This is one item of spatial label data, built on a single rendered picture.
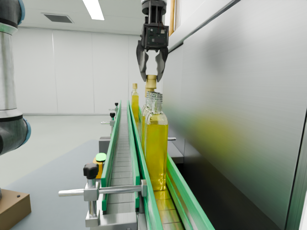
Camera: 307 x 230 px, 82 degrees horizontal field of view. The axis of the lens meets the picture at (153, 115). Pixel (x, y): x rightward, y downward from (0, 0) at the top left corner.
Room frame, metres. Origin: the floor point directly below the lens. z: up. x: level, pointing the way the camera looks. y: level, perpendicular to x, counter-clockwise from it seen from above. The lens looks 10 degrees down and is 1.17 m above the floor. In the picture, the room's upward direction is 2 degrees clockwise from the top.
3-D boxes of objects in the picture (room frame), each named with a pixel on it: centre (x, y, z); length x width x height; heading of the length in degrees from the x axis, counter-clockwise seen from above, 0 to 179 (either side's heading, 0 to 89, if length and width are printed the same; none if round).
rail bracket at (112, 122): (0.90, 0.24, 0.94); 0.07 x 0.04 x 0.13; 99
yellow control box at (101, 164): (0.73, 0.23, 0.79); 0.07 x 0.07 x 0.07; 9
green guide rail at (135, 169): (1.22, 0.17, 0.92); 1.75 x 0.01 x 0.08; 9
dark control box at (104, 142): (1.01, 0.28, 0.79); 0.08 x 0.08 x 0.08; 9
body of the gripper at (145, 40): (0.55, 0.01, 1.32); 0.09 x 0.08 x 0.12; 9
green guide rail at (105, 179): (1.21, 0.25, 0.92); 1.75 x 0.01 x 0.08; 9
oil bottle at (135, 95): (1.48, 0.16, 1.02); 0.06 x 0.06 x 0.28; 9
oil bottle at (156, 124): (0.46, -0.01, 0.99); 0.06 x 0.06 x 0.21; 9
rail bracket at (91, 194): (0.32, 0.09, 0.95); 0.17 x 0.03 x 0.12; 99
